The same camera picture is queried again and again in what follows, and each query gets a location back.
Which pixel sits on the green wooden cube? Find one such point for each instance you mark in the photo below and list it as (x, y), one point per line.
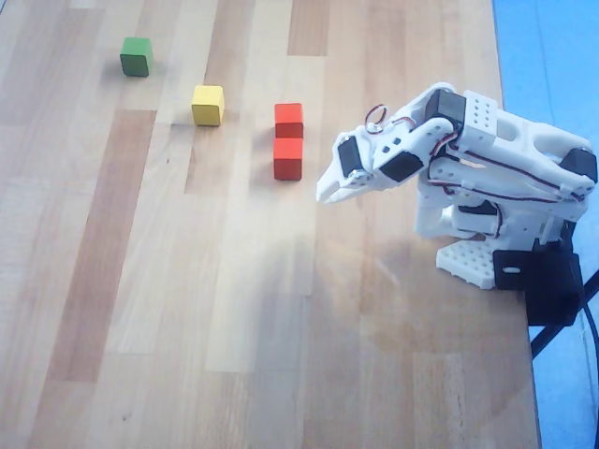
(136, 57)

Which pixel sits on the red wooden cube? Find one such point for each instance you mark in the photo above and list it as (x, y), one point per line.
(288, 119)
(287, 159)

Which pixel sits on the black table clamp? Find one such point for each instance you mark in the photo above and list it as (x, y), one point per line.
(547, 290)

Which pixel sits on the black straight strut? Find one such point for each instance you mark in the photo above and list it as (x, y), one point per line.
(545, 337)

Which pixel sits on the yellow wooden cube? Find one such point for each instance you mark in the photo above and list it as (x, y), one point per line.
(208, 106)

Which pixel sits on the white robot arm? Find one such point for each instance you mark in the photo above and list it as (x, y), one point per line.
(515, 135)

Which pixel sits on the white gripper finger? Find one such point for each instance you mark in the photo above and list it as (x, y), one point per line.
(358, 188)
(330, 187)

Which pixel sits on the white perforated base plate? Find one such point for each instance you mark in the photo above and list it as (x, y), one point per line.
(465, 264)

